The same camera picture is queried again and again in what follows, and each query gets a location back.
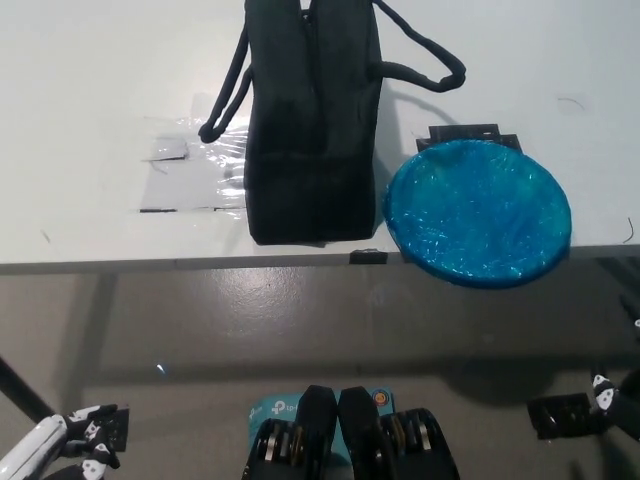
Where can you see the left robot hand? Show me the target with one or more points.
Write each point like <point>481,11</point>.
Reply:
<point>30,445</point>

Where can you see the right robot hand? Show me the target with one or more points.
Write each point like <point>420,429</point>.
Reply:
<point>605,395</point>

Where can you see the blue plate stack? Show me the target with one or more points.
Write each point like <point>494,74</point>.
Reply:
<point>475,215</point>

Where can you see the black fabric tote bag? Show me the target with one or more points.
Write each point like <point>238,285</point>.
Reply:
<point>310,150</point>

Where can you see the large black floor tape marker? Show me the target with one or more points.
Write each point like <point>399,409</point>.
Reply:
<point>560,415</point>

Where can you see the black table leg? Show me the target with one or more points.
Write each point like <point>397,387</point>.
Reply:
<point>17,387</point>

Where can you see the small black floor tape marker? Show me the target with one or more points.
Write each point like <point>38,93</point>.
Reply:
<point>120,425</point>

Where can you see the teal tp-link box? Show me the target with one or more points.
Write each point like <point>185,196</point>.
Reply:
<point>272,407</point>

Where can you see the small black tape strip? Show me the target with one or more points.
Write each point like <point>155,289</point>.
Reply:
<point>368,257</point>

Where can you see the black tape square patch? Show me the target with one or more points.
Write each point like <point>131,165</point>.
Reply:
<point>465,132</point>

